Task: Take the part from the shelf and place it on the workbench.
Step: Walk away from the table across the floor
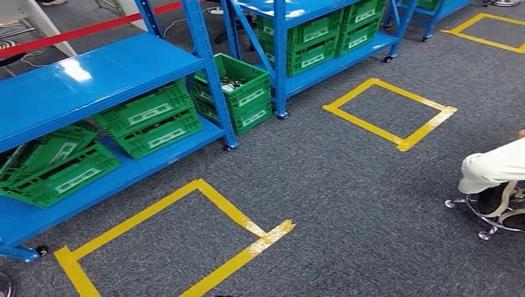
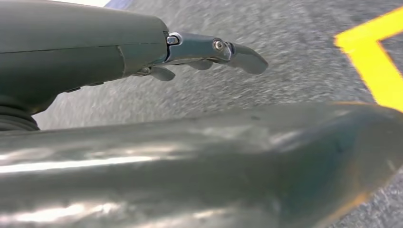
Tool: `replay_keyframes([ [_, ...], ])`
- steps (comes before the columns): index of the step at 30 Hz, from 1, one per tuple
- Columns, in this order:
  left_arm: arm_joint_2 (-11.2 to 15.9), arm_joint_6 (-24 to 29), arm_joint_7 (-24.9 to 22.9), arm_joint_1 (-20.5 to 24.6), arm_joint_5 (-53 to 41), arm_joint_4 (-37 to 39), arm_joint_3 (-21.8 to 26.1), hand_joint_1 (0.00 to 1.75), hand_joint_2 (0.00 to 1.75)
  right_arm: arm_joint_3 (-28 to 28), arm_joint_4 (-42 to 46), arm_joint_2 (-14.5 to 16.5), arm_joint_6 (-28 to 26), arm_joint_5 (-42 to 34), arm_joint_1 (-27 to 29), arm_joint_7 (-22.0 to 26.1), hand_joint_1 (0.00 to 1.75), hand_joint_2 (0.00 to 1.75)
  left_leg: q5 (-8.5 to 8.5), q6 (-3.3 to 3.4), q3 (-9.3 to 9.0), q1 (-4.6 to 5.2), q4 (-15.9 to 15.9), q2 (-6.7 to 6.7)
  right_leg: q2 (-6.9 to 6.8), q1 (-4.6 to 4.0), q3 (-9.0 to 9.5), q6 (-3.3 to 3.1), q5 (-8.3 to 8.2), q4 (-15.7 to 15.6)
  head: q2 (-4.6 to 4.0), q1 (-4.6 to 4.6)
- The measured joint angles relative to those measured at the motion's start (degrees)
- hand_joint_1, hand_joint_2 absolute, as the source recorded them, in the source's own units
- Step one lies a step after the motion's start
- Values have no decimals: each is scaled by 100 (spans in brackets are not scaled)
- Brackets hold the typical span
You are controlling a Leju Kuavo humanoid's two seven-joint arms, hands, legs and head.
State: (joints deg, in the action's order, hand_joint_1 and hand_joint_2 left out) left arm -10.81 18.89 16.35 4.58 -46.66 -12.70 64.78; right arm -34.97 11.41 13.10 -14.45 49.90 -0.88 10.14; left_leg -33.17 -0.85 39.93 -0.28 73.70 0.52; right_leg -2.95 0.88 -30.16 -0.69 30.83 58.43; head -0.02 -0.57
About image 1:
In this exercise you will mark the chrome stool base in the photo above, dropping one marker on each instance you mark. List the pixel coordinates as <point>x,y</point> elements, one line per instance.
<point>484,234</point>

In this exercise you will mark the small assorted parts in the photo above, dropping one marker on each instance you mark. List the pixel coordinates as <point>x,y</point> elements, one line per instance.
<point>231,85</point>

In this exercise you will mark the person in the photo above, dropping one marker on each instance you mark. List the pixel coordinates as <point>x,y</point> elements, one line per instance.
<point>492,168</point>

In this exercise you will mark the yellow floor tape square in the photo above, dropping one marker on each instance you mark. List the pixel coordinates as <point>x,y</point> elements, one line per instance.
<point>143,213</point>

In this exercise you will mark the white desk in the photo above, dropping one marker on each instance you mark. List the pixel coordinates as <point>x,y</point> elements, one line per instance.
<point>127,14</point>
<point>49,24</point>

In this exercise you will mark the white power strip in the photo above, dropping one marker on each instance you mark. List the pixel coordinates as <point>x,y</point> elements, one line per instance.
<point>215,11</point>

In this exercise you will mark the red barrier belt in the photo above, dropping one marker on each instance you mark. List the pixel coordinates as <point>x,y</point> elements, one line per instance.
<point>82,30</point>

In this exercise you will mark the black rack caster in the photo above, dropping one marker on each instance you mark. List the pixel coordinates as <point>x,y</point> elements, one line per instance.
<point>229,146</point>
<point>41,250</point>
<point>283,115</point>

